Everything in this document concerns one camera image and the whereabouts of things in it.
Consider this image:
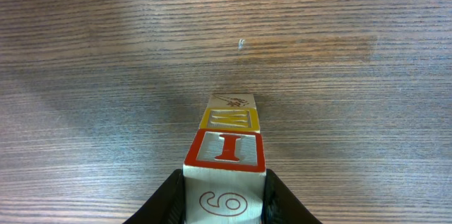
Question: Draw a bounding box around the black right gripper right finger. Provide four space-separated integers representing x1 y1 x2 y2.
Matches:
261 169 322 224

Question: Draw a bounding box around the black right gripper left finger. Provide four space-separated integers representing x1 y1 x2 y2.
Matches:
124 169 185 224

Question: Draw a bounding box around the red letter I block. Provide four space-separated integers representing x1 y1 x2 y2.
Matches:
183 129 266 224

